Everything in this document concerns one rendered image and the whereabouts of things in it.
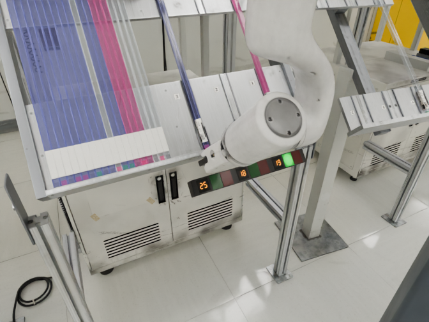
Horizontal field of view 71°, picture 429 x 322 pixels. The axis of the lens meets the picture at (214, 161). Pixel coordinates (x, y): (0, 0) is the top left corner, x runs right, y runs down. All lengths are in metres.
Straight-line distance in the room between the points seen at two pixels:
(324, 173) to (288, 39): 0.93
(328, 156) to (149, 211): 0.72
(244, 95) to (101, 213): 0.66
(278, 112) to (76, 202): 0.83
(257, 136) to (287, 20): 0.15
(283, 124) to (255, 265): 1.03
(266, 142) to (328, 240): 1.17
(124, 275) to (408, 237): 1.33
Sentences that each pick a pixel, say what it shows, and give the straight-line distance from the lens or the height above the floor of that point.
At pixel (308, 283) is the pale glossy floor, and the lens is 1.40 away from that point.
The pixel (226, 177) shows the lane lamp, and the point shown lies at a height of 0.66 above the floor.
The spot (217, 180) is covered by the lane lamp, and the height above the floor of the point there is 0.66.
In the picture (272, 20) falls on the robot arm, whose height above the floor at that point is 1.05.
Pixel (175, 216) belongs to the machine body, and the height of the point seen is 0.23.
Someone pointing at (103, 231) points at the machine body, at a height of 0.27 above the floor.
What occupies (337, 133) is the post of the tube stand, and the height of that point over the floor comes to 0.58.
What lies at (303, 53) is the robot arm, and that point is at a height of 1.01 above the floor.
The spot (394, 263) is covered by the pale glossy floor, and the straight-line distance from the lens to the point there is 1.61.
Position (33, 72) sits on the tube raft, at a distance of 0.78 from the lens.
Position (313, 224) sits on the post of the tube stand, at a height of 0.11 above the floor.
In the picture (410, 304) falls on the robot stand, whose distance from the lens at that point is 0.90.
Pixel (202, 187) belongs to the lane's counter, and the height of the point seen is 0.65.
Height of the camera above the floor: 1.12
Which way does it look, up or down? 34 degrees down
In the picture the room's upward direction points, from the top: straight up
